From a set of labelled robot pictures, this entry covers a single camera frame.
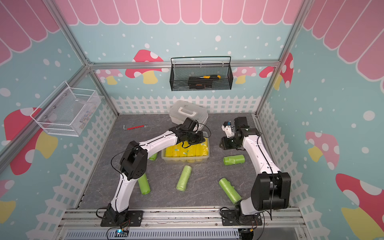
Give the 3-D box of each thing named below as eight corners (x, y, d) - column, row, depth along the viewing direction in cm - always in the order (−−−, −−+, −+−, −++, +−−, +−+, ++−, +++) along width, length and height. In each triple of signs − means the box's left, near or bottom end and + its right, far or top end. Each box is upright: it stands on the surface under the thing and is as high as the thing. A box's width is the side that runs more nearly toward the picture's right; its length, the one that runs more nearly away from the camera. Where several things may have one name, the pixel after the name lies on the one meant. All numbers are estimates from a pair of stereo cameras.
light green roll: (176, 189, 85) (175, 187, 83) (185, 166, 94) (184, 164, 92) (184, 191, 84) (184, 190, 82) (192, 168, 93) (192, 166, 91)
